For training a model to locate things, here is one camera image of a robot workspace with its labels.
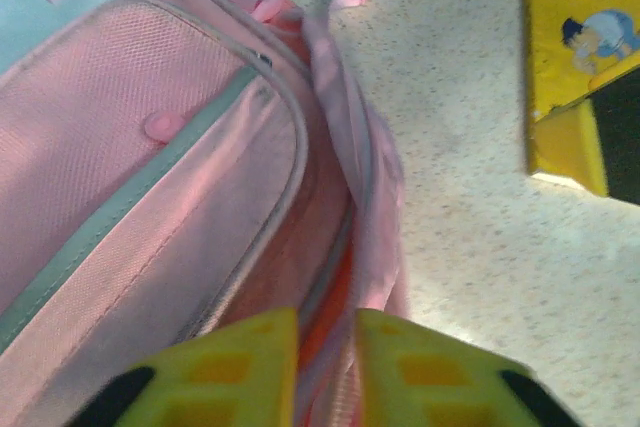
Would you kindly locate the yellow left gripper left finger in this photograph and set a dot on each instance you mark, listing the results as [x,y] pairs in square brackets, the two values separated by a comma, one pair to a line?
[225,377]

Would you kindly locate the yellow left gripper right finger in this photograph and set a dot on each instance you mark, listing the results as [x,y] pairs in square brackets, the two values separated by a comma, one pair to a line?
[430,382]

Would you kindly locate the yellow cartoon cover book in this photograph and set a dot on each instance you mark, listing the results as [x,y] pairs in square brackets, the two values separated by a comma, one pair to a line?
[555,72]

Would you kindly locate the pink student backpack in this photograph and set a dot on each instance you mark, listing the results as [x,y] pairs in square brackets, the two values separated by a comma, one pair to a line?
[150,147]

